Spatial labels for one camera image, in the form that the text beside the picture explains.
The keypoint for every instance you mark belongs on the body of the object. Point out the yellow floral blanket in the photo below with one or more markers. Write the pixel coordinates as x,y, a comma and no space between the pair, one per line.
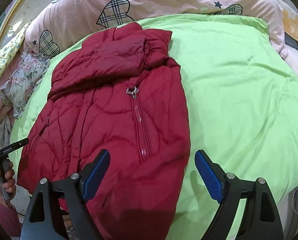
8,52

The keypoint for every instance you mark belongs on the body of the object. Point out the white dotted bed cloth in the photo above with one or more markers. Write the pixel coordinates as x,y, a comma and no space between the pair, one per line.
5,131

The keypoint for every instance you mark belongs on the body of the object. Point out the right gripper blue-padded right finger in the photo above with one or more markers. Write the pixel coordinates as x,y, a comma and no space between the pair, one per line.
260,219

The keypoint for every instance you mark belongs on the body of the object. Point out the lime green bed sheet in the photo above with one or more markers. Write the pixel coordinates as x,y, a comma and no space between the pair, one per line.
242,101

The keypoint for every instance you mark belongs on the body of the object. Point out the person's left hand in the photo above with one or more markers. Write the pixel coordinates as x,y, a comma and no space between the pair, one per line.
8,185

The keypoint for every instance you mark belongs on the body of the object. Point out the red quilted puffer jacket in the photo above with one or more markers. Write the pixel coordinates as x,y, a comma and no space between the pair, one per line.
121,91

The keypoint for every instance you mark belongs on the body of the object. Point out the floral ruffled pillow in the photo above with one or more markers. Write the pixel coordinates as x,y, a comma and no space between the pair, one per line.
17,90

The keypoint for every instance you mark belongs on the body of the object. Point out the orange patterned cloth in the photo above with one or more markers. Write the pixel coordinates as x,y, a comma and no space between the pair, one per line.
290,22

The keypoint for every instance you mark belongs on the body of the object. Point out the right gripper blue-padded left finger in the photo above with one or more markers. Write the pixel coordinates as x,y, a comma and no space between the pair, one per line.
43,219

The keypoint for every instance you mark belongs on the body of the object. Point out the pink quilt with plaid hearts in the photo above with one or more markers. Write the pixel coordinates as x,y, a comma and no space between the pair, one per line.
64,22

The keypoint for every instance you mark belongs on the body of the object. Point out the red sleeved left forearm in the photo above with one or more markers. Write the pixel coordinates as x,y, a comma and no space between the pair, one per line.
9,220

